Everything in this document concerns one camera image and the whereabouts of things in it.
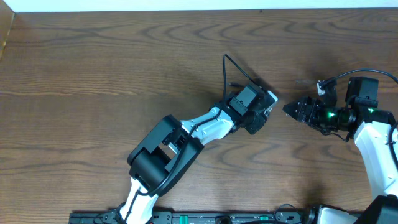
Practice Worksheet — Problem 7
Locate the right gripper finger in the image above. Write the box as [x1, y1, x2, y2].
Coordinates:
[282, 107, 300, 121]
[282, 100, 301, 111]

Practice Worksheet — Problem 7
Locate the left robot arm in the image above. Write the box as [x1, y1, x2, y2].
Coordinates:
[118, 84, 278, 223]

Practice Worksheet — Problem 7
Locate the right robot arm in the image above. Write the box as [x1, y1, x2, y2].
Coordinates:
[282, 77, 397, 223]

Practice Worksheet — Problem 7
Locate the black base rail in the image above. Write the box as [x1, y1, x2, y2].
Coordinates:
[68, 209, 320, 224]

